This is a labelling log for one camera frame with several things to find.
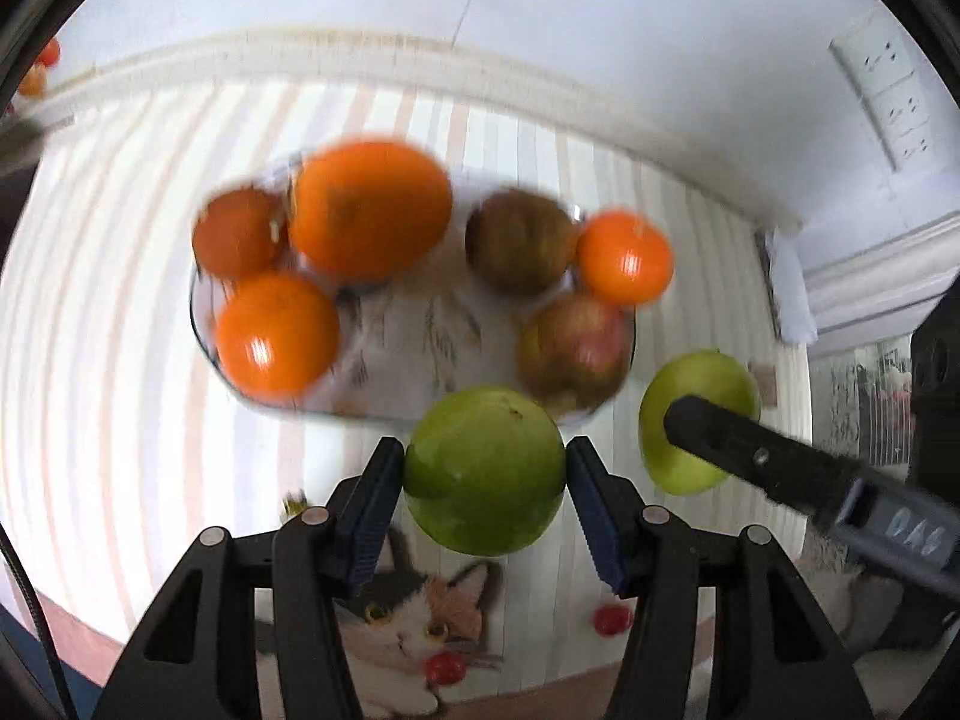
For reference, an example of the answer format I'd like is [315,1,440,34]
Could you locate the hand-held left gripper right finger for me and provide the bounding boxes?
[565,436,875,720]

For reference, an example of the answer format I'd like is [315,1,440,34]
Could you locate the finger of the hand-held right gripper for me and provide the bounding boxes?
[664,395,863,533]

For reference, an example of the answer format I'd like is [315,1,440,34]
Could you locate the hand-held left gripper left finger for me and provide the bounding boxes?
[90,436,406,720]

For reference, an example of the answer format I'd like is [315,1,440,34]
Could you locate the red green apple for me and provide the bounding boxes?
[516,294,635,421]

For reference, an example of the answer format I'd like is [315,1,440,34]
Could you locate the glass fruit bowl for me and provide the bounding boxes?
[189,154,638,425]

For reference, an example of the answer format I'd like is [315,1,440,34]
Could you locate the small orange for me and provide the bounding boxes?
[576,211,674,307]
[215,272,342,402]

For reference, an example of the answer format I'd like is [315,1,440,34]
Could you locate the brown kiwi fruit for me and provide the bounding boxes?
[465,189,580,297]

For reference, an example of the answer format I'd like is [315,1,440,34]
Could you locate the large orange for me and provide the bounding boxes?
[289,139,453,282]

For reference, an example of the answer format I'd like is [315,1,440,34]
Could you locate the dark reddish orange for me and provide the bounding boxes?
[193,187,290,280]

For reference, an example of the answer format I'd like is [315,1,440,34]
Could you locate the frosted glass sliding door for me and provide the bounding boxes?
[810,337,923,481]

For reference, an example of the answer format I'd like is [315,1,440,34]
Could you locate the striped cat print tablecloth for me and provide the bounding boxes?
[0,75,826,720]

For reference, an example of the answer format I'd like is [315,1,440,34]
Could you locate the white wall outlet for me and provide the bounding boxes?
[885,124,938,170]
[829,11,920,98]
[870,82,935,140]

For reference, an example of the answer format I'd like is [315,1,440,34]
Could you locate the black cable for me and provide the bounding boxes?
[0,525,76,720]

